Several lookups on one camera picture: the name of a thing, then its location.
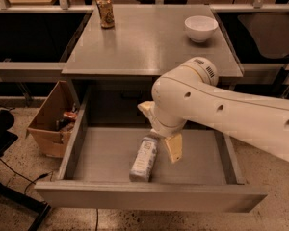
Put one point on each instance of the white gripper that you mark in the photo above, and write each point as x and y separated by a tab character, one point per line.
163	129

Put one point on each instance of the blue plastic bottle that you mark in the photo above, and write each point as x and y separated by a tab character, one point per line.
144	161

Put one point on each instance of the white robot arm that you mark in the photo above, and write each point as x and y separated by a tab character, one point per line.
189	92

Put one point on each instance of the open grey top drawer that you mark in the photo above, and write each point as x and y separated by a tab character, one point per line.
95	171

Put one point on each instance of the grey cabinet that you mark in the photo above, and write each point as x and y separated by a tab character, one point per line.
147	41

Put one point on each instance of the red snack bag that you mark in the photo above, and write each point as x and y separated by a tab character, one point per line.
66	122

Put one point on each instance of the white bowl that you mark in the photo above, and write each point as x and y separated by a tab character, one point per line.
200	28

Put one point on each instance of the cardboard box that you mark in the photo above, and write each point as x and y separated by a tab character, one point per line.
43	126

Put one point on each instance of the tan drink can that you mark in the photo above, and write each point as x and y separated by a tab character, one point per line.
105	8

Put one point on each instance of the black chair base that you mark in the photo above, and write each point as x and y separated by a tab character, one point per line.
21	167

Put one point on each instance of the left black drawer handle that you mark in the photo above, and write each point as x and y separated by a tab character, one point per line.
131	95

